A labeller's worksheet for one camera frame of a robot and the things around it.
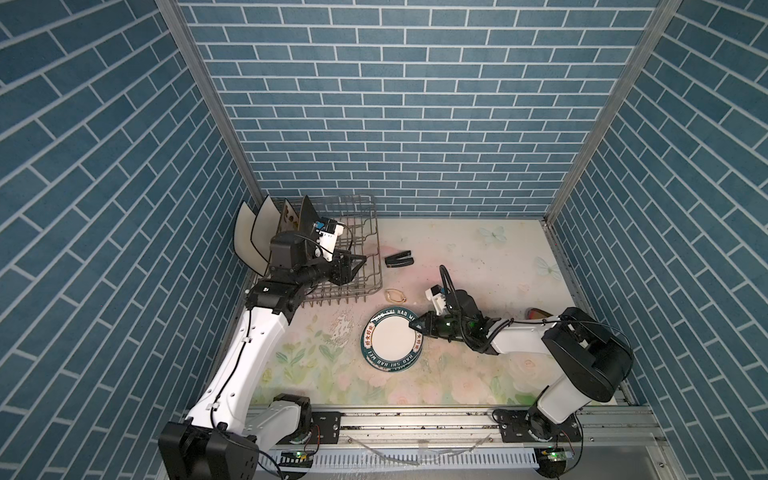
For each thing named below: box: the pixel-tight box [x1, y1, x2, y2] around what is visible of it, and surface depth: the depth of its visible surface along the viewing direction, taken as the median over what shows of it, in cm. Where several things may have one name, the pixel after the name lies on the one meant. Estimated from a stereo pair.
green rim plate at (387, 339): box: [360, 306, 424, 369], surface depth 87 cm
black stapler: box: [384, 250, 415, 268], surface depth 108 cm
